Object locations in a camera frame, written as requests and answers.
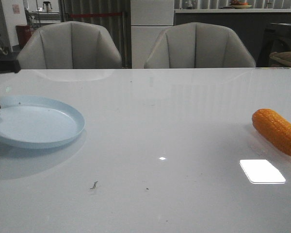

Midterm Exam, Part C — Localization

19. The right grey upholstered chair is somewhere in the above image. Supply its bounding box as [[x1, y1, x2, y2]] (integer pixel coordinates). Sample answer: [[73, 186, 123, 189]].
[[144, 22, 256, 68]]

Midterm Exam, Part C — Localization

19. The grey upholstered chair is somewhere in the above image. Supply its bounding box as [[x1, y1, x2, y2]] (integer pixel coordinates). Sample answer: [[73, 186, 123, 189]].
[[17, 21, 122, 69], [144, 22, 256, 68]]

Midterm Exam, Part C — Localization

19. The fruit bowl on counter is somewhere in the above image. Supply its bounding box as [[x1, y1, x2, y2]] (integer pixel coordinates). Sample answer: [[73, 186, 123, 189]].
[[230, 0, 252, 9]]

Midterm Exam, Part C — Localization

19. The left grey upholstered chair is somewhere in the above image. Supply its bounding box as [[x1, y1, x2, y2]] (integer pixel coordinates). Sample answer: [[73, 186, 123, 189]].
[[17, 21, 122, 69]]

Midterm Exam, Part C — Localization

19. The tan cushion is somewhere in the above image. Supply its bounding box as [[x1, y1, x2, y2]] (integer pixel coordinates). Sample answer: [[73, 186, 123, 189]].
[[269, 51, 291, 67]]

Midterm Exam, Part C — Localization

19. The pink wall notice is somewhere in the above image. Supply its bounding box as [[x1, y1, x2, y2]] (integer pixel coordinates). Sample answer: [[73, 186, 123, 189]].
[[12, 4, 20, 14]]

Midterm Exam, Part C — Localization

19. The orange plastic corn cob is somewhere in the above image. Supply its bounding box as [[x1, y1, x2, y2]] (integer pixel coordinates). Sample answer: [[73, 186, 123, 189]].
[[252, 109, 291, 156]]

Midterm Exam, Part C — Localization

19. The grey counter with white top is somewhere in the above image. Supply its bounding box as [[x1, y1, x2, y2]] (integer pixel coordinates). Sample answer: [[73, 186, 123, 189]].
[[174, 8, 291, 61]]

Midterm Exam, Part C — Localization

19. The white cabinet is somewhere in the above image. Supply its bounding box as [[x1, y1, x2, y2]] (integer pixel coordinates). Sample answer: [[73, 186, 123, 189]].
[[130, 0, 174, 69]]

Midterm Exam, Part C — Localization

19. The light blue round plate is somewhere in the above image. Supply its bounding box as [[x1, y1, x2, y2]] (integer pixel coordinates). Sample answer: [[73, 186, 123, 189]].
[[0, 95, 85, 149]]

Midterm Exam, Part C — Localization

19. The red bin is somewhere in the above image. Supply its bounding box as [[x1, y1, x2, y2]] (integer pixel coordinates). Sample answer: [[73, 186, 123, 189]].
[[16, 25, 32, 49]]

